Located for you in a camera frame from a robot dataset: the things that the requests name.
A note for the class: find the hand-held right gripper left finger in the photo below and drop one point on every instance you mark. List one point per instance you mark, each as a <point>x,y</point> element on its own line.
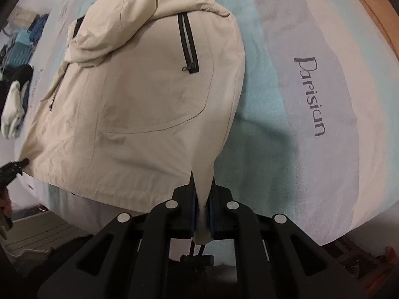
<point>184,211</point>

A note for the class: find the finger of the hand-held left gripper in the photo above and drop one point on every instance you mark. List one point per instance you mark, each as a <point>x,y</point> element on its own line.
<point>20,163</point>
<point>11,175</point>

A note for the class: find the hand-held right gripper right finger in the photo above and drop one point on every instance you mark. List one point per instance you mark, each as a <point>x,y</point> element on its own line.
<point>219,215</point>

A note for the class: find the cream and black hooded jacket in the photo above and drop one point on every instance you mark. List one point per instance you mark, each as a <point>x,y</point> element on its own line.
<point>140,99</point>

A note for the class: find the pile of white clothes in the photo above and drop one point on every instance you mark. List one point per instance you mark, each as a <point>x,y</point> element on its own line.
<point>14,109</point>

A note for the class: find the person's left hand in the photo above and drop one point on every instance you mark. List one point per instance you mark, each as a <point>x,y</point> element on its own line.
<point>4,205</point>

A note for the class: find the black cloth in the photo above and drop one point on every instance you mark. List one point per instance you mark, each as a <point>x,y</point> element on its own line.
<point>18,73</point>

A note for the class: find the teal suitcase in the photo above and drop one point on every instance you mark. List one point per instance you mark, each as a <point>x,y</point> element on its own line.
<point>20,49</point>

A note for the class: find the bed with striped sheet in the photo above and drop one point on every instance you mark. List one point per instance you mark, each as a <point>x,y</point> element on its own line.
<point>296,130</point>

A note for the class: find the dark blue crumpled cloth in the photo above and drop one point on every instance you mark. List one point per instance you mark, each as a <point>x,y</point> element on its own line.
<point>39,28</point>

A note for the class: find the wooden headboard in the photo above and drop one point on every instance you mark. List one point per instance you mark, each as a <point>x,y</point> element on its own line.
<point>374,12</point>

